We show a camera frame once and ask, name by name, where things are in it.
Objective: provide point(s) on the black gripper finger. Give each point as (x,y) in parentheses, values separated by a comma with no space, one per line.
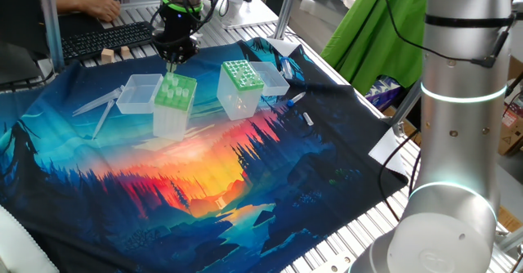
(190,52)
(161,50)

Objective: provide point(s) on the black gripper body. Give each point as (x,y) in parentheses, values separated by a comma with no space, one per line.
(180,28)

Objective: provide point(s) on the clear box green tip rack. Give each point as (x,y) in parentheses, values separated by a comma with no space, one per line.
(239,103)
(169,126)

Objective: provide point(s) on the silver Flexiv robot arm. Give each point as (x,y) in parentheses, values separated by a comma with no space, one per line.
(457,142)

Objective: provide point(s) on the person bare forearm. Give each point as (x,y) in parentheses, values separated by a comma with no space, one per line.
(69,4)

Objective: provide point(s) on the person bare hand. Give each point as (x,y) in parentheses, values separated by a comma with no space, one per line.
(101,9)

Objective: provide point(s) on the black computer keyboard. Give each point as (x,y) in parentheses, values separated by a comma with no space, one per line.
(106,38)

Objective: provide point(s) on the slim blue-capped conical tube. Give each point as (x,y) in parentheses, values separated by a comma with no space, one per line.
(296,99)

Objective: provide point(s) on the printed sunset landscape cloth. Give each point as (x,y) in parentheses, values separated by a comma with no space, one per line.
(204,183)

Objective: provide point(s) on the person dark clothed torso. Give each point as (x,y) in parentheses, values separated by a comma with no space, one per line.
(20,19)

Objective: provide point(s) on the bright green fabric sheet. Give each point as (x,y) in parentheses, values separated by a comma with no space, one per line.
(367,40)

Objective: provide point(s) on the blue patterned box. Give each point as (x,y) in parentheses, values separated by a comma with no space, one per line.
(382,93)

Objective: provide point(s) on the cardboard box red label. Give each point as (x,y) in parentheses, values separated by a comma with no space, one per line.
(510,134)

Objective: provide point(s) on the white stand with base plate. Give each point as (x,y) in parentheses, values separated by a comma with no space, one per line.
(249,15)

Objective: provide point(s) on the slanted aluminium frame post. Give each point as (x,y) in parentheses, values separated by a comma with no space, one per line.
(404,109)

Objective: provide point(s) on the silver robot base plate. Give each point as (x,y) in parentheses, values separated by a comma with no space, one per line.
(337,265)

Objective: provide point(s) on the aluminium frame beam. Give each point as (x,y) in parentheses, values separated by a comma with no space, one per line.
(510,240)

